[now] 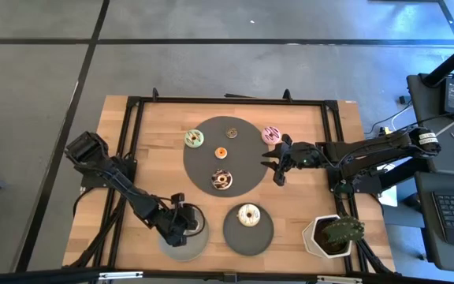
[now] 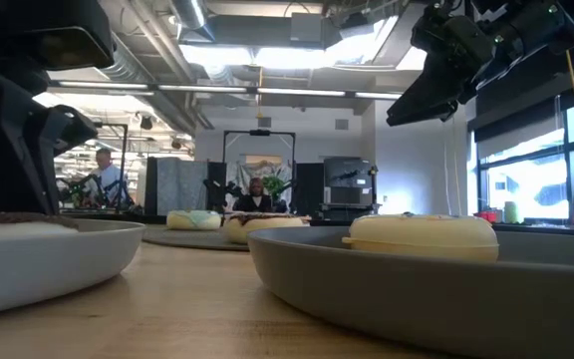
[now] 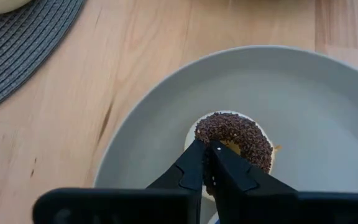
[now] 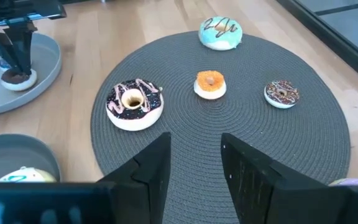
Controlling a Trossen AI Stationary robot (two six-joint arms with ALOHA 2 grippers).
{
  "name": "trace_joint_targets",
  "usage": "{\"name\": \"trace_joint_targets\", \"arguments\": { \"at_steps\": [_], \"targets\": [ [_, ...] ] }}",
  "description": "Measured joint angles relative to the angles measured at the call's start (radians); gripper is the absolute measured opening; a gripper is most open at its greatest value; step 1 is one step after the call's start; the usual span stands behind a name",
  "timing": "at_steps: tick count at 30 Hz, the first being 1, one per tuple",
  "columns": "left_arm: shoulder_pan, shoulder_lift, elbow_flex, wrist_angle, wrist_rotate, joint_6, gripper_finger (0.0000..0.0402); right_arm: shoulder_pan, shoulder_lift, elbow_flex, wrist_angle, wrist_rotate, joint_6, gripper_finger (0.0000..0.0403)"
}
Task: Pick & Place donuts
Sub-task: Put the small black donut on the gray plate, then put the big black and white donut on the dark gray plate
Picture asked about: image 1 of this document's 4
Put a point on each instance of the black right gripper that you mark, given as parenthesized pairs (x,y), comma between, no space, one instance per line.
(302,155)

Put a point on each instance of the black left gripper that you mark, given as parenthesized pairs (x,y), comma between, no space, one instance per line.
(179,225)

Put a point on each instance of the pink frosted donut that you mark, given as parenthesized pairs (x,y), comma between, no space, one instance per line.
(271,135)

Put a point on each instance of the large dark round mat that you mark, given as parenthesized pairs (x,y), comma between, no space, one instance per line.
(243,165)

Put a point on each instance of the small orange donut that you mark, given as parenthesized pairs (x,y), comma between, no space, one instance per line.
(220,152)

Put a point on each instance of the chocolate donut with white drizzle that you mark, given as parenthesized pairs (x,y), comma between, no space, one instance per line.
(222,179)

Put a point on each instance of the white frosted donut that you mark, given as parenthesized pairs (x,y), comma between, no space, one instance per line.
(249,215)

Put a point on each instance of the green frosted donut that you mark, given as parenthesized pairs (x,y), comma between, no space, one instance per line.
(194,138)

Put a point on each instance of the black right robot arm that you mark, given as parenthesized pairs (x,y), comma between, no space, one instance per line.
(376,152)

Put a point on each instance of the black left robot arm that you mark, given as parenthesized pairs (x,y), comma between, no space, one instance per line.
(120,183)

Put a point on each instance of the light grey round plate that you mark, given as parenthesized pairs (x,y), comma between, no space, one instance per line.
(195,248)

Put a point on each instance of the dark grey round plate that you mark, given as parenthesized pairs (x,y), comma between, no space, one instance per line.
(235,240)

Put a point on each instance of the black bar with silver brackets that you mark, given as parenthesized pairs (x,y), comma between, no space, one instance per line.
(120,275)

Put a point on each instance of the white hexagonal plant pot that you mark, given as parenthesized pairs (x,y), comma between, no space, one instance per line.
(309,240)

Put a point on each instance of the green cactus plant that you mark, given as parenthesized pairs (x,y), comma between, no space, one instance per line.
(343,230)

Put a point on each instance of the yellow power plug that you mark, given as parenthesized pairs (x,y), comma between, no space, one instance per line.
(387,129)

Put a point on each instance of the small black floor plug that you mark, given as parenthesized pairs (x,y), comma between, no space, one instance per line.
(403,99)

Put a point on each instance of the black side desk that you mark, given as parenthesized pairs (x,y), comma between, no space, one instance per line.
(428,102)

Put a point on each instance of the black slanted pole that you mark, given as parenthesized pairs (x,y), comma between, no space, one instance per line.
(451,63)

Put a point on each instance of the black aluminium table frame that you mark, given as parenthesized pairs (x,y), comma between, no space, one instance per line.
(231,101)

